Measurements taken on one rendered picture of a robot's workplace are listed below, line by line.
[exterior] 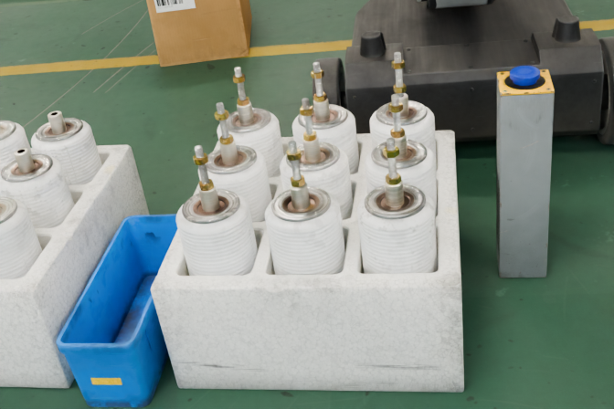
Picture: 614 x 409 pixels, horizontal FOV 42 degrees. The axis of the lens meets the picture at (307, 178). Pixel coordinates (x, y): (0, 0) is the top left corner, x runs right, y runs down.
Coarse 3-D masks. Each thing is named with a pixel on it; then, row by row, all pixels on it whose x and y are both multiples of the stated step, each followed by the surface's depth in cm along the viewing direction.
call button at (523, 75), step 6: (522, 66) 110; (528, 66) 109; (510, 72) 109; (516, 72) 108; (522, 72) 108; (528, 72) 108; (534, 72) 107; (510, 78) 109; (516, 78) 107; (522, 78) 107; (528, 78) 107; (534, 78) 107; (516, 84) 108; (522, 84) 108; (528, 84) 108
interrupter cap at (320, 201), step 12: (288, 192) 104; (312, 192) 103; (324, 192) 102; (276, 204) 101; (288, 204) 102; (312, 204) 101; (324, 204) 100; (288, 216) 99; (300, 216) 98; (312, 216) 98
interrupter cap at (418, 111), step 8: (408, 104) 121; (416, 104) 120; (376, 112) 119; (384, 112) 119; (416, 112) 118; (424, 112) 118; (384, 120) 117; (392, 120) 117; (400, 120) 117; (408, 120) 116; (416, 120) 116
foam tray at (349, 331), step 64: (448, 192) 112; (448, 256) 100; (192, 320) 104; (256, 320) 102; (320, 320) 101; (384, 320) 99; (448, 320) 98; (192, 384) 110; (256, 384) 109; (320, 384) 107; (384, 384) 105; (448, 384) 104
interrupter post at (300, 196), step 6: (306, 186) 99; (294, 192) 99; (300, 192) 99; (306, 192) 100; (294, 198) 100; (300, 198) 99; (306, 198) 100; (294, 204) 100; (300, 204) 100; (306, 204) 100
